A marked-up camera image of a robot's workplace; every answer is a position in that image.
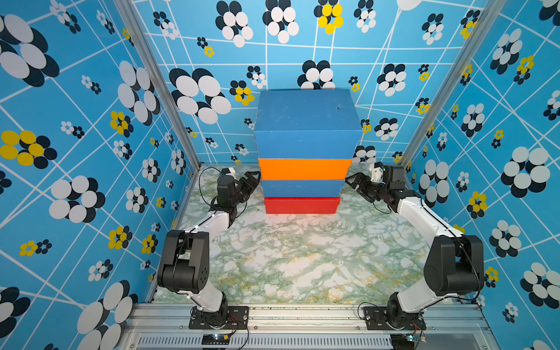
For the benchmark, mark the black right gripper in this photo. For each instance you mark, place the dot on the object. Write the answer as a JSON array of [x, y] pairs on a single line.
[[358, 178]]

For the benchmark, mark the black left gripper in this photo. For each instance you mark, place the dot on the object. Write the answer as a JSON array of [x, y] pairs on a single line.
[[252, 184]]

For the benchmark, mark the orange shoebox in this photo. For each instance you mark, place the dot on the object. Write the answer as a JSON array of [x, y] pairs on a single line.
[[304, 169]]

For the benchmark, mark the blue shoebox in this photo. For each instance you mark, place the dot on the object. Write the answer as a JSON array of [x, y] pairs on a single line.
[[302, 188], [307, 124]]

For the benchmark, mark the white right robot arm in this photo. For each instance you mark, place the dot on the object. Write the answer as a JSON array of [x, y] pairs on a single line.
[[455, 264]]

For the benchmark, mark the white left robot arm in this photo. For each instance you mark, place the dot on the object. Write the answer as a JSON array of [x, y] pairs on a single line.
[[185, 262]]

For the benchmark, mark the red shoebox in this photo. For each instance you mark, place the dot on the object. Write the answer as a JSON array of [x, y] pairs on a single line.
[[302, 205]]

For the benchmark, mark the right green circuit board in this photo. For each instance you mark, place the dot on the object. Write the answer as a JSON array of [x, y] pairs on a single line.
[[407, 341]]

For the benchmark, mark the green circuit board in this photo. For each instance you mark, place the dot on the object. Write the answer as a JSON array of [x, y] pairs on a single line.
[[215, 340], [407, 341]]

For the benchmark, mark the left green circuit board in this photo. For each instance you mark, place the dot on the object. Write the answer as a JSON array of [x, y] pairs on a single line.
[[215, 340]]

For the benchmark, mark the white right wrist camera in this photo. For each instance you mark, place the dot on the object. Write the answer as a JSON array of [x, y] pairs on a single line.
[[377, 172]]

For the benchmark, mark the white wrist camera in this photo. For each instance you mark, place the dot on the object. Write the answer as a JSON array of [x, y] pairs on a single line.
[[377, 172], [229, 172]]

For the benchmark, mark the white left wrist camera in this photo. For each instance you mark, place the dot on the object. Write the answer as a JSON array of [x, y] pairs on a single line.
[[229, 172]]

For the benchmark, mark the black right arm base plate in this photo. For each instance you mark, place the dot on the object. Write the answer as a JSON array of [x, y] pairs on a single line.
[[379, 318]]

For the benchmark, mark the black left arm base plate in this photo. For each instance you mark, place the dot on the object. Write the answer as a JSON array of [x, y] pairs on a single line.
[[232, 318]]

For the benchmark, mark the aluminium front rail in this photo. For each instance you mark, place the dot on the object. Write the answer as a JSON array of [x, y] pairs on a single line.
[[165, 326]]

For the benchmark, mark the left aluminium corner post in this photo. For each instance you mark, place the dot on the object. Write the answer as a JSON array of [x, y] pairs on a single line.
[[133, 24]]

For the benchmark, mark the aluminium corner post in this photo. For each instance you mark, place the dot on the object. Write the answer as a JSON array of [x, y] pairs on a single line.
[[133, 24], [488, 16]]

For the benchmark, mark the right aluminium corner post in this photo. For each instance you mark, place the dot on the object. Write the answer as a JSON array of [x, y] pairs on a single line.
[[488, 16]]

